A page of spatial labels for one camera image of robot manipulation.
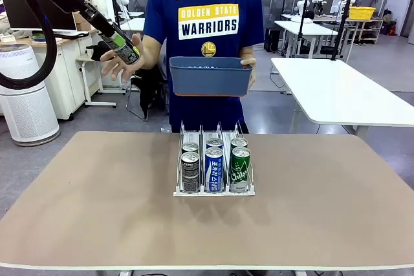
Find black beverage can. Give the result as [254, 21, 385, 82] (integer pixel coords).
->
[180, 152, 201, 193]
[98, 32, 142, 65]
[181, 142, 199, 156]

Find blue plastic bin orange handles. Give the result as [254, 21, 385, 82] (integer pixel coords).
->
[169, 56, 254, 98]

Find person's left forearm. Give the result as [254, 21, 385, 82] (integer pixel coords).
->
[239, 45, 256, 61]

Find person's right forearm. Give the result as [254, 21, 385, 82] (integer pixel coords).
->
[139, 35, 168, 70]

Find clear white can dispenser rack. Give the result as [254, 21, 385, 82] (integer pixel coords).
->
[173, 120, 256, 198]

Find person's right hand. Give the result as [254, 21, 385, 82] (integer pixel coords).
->
[100, 34, 145, 83]

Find person's left hand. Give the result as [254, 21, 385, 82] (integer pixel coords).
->
[241, 58, 257, 89]

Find brown cardboard box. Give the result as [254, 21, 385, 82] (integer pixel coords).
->
[74, 14, 93, 32]

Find black cap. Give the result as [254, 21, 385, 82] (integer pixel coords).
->
[85, 41, 113, 62]

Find yellow plastic basket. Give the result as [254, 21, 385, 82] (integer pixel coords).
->
[348, 6, 376, 20]

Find small white rolling table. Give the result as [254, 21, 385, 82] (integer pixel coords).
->
[76, 56, 118, 109]

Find wooden shelf table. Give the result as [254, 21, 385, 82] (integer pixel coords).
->
[342, 17, 385, 45]

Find person in blue shirt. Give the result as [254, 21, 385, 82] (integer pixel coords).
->
[142, 0, 265, 134]

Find white desk cabinet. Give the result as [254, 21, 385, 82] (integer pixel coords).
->
[30, 30, 127, 120]

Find black computer monitor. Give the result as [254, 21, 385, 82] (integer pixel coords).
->
[2, 0, 78, 31]

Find black tripod stand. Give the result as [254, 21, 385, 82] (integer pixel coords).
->
[320, 0, 353, 61]

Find dark jacket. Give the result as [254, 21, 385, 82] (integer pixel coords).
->
[131, 62, 171, 121]

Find black computer tower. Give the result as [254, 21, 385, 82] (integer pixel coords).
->
[265, 27, 281, 53]

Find white air purifier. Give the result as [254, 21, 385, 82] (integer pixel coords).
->
[0, 43, 61, 147]

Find large white side table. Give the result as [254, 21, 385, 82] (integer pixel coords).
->
[270, 58, 414, 140]

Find blue Pocari Sweat can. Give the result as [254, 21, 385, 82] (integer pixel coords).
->
[204, 147, 224, 194]
[206, 137, 224, 151]

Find green Chilsung can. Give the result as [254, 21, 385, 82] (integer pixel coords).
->
[229, 147, 252, 193]
[230, 137, 248, 151]

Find left arm black cable bundle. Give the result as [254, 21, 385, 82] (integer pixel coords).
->
[0, 0, 60, 91]

